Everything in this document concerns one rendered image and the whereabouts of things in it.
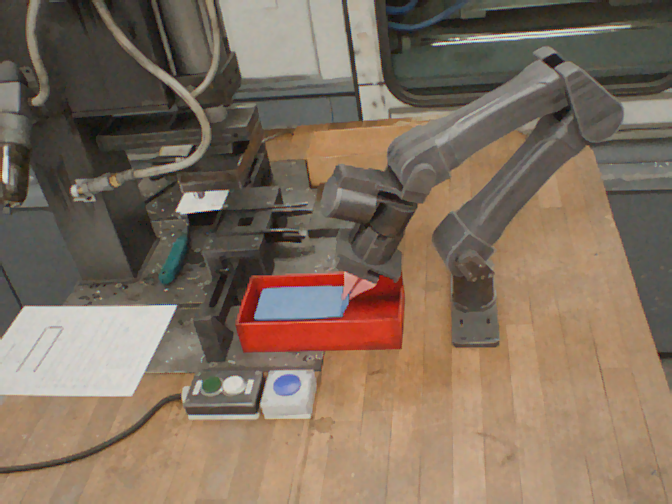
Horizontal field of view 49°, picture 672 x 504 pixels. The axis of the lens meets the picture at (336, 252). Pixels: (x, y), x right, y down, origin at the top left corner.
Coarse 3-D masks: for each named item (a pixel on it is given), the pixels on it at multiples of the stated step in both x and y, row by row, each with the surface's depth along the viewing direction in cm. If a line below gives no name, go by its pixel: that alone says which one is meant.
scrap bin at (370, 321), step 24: (264, 288) 122; (384, 288) 119; (240, 312) 114; (360, 312) 118; (384, 312) 117; (240, 336) 113; (264, 336) 113; (288, 336) 112; (312, 336) 111; (336, 336) 111; (360, 336) 110; (384, 336) 110
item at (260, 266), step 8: (280, 192) 139; (280, 200) 139; (272, 216) 133; (240, 224) 132; (248, 224) 132; (272, 224) 132; (280, 224) 138; (264, 240) 127; (264, 248) 126; (208, 256) 125; (216, 256) 125; (232, 256) 125; (240, 256) 124; (248, 256) 124; (256, 256) 124; (264, 256) 126; (272, 256) 131; (208, 264) 126; (216, 264) 126; (248, 264) 125; (256, 264) 125; (264, 264) 126; (272, 264) 131; (248, 272) 126; (256, 272) 126; (264, 272) 126; (272, 272) 131; (240, 280) 128; (248, 280) 127; (240, 288) 129
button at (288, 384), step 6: (282, 378) 104; (288, 378) 104; (294, 378) 104; (276, 384) 104; (282, 384) 103; (288, 384) 103; (294, 384) 103; (300, 384) 103; (276, 390) 103; (282, 390) 103; (288, 390) 102; (294, 390) 102
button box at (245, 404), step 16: (192, 384) 107; (256, 384) 105; (160, 400) 108; (192, 400) 105; (208, 400) 104; (224, 400) 104; (240, 400) 103; (256, 400) 103; (144, 416) 106; (192, 416) 105; (208, 416) 105; (224, 416) 105; (240, 416) 104; (256, 416) 104; (128, 432) 105; (96, 448) 103; (32, 464) 102; (48, 464) 102
